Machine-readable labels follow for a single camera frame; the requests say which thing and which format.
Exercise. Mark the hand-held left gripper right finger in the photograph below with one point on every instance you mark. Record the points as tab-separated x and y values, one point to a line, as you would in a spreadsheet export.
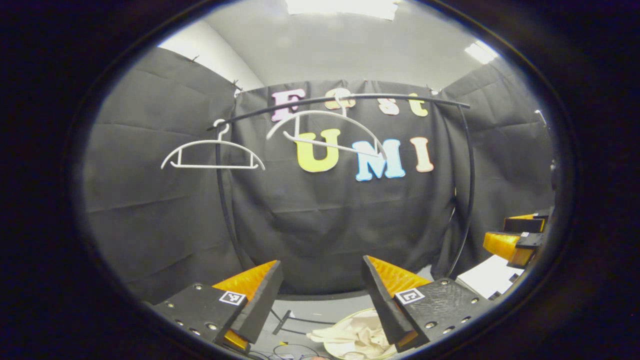
382	305

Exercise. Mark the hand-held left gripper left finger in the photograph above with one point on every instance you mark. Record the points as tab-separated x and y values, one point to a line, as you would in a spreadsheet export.
260	305

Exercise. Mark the cream collared shirt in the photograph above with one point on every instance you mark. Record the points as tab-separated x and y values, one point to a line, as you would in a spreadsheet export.
360	335

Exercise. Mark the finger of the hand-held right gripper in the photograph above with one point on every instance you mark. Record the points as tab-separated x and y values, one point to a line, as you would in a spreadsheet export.
522	225
505	245

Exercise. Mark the white plastic hanger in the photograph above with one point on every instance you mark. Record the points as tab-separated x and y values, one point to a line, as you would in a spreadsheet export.
215	166
330	145

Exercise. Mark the large ceiling light panel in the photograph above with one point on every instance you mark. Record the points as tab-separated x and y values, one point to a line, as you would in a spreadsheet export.
345	7

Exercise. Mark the small ceiling light panel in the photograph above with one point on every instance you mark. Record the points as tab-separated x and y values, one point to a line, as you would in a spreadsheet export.
481	52

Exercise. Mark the white flat board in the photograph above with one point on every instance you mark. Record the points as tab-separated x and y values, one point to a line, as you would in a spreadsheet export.
487	277

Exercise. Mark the black clothes rack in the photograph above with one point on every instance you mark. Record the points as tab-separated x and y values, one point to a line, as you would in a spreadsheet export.
472	165

